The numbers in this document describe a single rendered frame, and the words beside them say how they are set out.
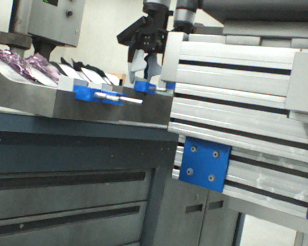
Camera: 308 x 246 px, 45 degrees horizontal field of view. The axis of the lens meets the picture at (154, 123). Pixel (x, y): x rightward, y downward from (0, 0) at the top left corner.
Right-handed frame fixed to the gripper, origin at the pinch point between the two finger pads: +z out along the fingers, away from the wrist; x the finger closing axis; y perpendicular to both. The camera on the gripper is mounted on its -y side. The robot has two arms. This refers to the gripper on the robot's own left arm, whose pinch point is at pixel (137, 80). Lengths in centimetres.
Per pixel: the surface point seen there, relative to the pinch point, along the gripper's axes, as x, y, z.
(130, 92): -4.3, 2.1, 3.6
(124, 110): -5.3, 2.1, 8.7
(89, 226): -11.6, 2.8, 39.4
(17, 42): 2, -70, -9
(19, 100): -37.4, 5.6, 9.4
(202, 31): 344, -223, -101
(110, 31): 542, -634, -147
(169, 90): 29.1, -11.4, 0.1
